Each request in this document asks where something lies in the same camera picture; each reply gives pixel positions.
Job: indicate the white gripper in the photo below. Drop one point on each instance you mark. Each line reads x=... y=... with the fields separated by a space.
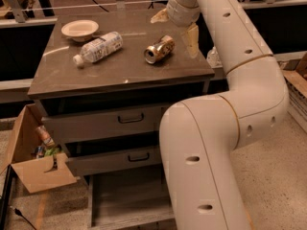
x=179 y=12

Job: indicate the orange soda can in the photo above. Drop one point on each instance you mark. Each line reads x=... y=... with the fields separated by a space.
x=159 y=50

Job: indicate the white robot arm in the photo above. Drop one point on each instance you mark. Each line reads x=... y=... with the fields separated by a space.
x=197 y=135

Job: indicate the grey drawer cabinet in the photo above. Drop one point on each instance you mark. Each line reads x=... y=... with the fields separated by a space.
x=122 y=80

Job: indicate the grey top drawer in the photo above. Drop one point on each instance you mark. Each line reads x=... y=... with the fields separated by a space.
x=96 y=125

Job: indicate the grey drawer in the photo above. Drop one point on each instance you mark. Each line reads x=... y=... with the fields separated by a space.
x=114 y=161
x=96 y=125
x=133 y=199

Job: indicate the grey middle drawer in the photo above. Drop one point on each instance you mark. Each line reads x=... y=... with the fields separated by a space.
x=114 y=161

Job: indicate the snack can in box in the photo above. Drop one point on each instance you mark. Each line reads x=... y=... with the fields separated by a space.
x=44 y=136

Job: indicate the grey bottom drawer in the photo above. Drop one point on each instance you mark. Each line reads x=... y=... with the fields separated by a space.
x=133 y=199

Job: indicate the left clear sanitizer bottle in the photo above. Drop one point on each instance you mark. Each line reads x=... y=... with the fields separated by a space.
x=213 y=58

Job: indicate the clear plastic water bottle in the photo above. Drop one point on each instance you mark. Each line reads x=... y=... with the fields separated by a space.
x=99 y=48

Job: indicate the white bowl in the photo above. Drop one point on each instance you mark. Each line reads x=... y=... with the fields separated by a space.
x=80 y=30

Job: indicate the cardboard box at right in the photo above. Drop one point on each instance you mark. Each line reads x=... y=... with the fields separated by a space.
x=295 y=73

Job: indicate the green snack bag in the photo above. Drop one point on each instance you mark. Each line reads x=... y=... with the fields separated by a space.
x=52 y=151

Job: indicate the brown cardboard box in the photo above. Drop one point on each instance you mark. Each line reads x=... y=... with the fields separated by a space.
x=25 y=154

